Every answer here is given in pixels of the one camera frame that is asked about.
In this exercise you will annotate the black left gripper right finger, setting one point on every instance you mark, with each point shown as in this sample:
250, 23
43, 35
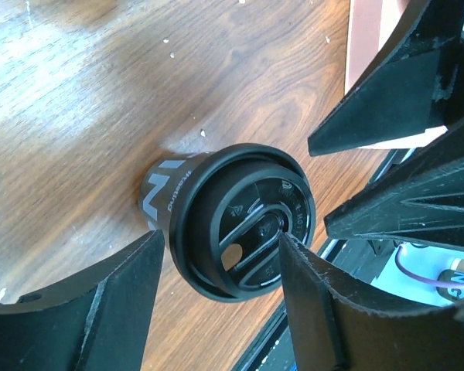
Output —
338, 322

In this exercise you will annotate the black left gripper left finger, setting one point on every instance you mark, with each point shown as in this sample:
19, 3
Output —
95, 319

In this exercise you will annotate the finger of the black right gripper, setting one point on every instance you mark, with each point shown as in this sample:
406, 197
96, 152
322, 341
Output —
415, 82
421, 200

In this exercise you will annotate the black cup lid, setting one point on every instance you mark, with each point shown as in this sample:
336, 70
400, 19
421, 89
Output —
227, 219

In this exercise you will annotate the black takeout coffee cup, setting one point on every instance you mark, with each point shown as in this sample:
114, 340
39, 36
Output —
161, 185

